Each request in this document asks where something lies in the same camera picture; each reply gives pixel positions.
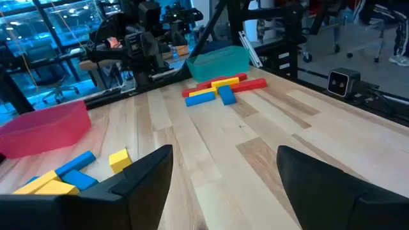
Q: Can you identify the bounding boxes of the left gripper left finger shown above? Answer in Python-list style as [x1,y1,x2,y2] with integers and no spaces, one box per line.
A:
[0,144,174,230]

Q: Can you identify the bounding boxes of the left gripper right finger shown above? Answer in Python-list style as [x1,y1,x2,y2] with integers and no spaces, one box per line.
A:
[276,145,409,230]

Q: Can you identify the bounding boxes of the yellow wooden cube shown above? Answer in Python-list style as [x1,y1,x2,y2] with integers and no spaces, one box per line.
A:
[109,148,133,174]

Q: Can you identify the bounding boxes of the red wooden block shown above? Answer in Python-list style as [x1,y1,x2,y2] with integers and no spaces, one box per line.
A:
[230,77,268,94]
[181,85,208,98]
[196,75,224,89]
[223,72,249,82]

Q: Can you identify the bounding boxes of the brown wooden box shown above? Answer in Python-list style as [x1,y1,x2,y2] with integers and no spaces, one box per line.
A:
[162,44,190,61]

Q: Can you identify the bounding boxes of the green translucent plastic bin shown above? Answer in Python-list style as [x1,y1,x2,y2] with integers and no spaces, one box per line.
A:
[186,45,251,83]

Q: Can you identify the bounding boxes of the office chair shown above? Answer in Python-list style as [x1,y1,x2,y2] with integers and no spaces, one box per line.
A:
[346,0,397,64]
[300,0,343,64]
[31,44,81,105]

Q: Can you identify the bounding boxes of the pink-red translucent plastic bin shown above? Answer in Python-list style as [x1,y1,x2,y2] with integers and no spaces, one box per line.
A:
[0,100,92,160]

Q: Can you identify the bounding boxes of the silver aluminium bars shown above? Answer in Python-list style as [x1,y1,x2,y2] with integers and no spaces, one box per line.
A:
[238,31,263,68]

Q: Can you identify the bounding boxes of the person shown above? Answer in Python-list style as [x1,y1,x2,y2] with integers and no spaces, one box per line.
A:
[364,0,409,67]

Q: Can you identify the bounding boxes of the black cube camera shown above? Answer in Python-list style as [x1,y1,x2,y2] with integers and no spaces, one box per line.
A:
[327,67,362,98]

